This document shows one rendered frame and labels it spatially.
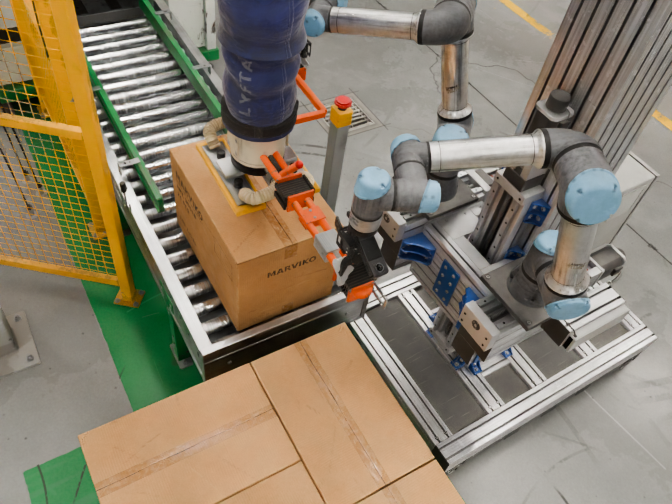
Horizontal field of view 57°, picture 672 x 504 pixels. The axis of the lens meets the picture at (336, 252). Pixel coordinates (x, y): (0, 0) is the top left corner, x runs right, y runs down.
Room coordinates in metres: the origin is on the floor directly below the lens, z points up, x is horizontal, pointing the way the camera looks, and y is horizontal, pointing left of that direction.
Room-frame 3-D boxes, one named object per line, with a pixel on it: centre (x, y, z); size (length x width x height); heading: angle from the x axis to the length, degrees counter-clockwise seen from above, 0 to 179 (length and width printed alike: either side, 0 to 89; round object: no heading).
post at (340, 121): (2.04, 0.08, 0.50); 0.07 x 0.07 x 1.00; 38
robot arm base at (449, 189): (1.64, -0.30, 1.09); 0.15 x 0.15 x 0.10
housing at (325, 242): (1.11, 0.02, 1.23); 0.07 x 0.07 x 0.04; 37
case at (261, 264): (1.57, 0.33, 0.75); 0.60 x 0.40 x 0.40; 38
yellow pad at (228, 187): (1.42, 0.38, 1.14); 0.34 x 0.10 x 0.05; 37
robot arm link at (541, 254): (1.25, -0.62, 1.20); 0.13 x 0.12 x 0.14; 11
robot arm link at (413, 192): (1.05, -0.15, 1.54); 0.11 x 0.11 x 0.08; 11
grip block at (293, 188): (1.28, 0.15, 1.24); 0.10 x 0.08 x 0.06; 127
